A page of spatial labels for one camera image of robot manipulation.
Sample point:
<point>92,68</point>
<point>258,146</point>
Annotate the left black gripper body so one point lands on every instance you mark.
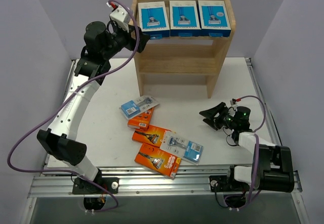
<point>130,40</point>

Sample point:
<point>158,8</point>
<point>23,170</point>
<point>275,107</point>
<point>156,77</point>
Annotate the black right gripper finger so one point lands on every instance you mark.
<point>212,112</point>
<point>211,123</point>

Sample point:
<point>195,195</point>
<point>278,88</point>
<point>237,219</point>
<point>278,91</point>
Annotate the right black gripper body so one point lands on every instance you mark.
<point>222,119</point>

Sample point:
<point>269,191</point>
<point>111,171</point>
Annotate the blue Harry's razor box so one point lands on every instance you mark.
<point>184,20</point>
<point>214,18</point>
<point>153,19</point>

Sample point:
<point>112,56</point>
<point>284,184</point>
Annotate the clear blister razor pack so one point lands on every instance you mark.
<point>137,106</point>
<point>181,147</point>

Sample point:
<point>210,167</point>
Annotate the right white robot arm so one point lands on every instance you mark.
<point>272,168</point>

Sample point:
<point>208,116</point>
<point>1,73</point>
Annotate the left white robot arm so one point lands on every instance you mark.
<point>102,42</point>

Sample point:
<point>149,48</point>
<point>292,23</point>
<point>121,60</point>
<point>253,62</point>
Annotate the orange Gillette Fusion box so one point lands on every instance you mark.
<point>158,160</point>
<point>153,135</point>

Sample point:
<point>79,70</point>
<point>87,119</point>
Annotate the orange Gillette Styler box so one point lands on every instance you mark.
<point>142,120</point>

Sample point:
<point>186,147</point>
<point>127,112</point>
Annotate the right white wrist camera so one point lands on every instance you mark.
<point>234,102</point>

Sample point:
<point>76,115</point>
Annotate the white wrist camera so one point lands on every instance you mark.
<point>120,16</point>
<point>234,102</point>

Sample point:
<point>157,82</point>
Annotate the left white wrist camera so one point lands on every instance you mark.
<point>120,16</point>

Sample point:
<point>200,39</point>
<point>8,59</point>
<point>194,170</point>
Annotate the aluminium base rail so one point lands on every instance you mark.
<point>104,129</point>

